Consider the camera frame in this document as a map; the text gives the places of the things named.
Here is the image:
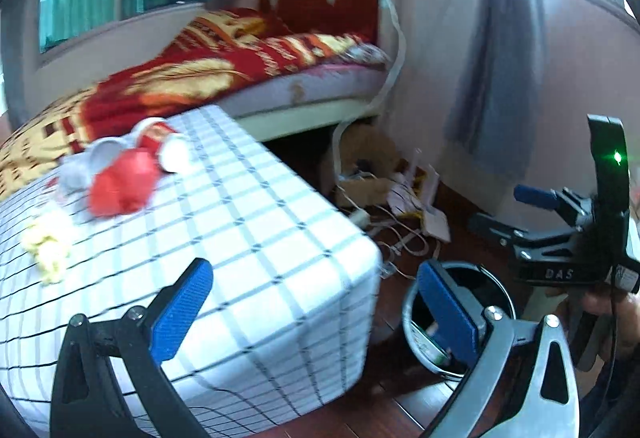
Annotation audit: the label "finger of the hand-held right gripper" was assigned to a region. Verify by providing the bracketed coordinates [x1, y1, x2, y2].
[514, 184, 598, 231]
[470, 212, 566, 251]

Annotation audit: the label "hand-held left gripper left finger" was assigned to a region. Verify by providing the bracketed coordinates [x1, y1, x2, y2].
[50, 258, 215, 438]

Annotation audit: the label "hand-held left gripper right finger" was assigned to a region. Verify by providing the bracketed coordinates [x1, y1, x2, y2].
[416, 260, 581, 438]

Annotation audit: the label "black plastic bucket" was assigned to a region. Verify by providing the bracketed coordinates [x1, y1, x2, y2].
[400, 260, 518, 377]

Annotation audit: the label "red plastic bag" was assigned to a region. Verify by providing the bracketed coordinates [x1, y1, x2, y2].
[89, 150, 161, 219]

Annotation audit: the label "yellow wrapper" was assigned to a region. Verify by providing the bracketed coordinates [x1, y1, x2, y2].
[22, 210, 72, 287]

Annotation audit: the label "white tissue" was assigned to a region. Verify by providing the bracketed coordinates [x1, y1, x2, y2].
[56, 162, 95, 201]

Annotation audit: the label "white cup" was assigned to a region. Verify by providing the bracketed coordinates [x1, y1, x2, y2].
[87, 138, 132, 169]

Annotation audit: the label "red paper cup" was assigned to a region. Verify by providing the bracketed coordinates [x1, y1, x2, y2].
[132, 118, 190, 173]

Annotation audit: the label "person's right hand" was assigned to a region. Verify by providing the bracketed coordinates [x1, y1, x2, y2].
[582, 290, 640, 361]

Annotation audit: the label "white router with antennas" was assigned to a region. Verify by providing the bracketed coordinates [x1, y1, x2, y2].
[422, 163, 452, 243]

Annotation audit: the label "white checked tablecloth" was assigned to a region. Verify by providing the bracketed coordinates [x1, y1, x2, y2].
[0, 105, 383, 438]

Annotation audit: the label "white paper sheet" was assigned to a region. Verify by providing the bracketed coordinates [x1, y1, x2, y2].
[387, 178, 426, 219]

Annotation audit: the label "open cardboard box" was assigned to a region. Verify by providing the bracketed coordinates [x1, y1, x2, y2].
[340, 123, 401, 209]

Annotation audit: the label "floral pillow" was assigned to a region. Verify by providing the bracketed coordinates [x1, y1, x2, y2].
[345, 42, 391, 66]

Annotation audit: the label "white bed with mattress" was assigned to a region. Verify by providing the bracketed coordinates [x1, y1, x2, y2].
[220, 62, 401, 143]

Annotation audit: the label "bed with red blanket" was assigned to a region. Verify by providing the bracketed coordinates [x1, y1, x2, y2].
[0, 8, 381, 199]

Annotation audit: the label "tangled white floor cables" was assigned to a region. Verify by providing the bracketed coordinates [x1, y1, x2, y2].
[370, 223, 442, 279]

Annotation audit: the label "white hanging cable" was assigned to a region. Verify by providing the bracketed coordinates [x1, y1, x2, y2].
[330, 0, 406, 179]

